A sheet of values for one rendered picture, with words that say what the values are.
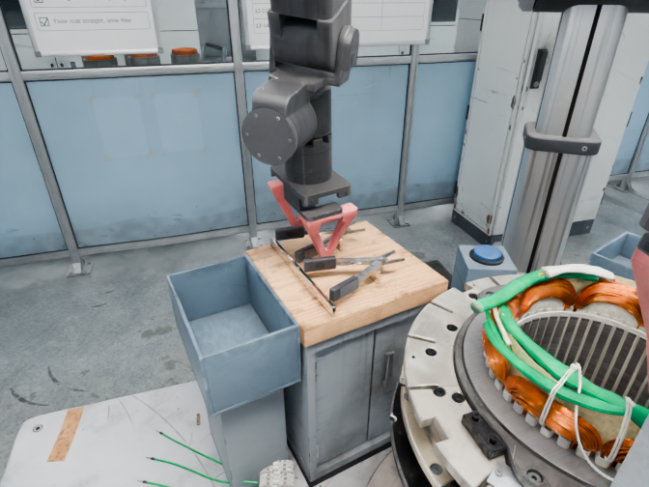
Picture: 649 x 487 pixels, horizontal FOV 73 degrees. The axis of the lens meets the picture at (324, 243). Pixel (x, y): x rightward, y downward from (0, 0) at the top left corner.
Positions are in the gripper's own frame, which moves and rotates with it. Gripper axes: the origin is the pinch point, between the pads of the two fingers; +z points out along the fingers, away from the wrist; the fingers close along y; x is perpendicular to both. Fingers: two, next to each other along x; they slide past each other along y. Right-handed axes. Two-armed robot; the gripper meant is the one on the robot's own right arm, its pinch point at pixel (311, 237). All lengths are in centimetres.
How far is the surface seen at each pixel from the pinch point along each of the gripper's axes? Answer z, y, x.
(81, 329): 113, -144, -54
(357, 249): 2.6, 2.3, 6.0
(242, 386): 7.0, 13.2, -15.1
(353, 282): -0.7, 11.9, -0.6
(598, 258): 3.5, 19.1, 34.0
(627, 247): 6.0, 17.6, 44.1
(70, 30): -7, -196, -20
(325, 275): 2.1, 5.9, -1.0
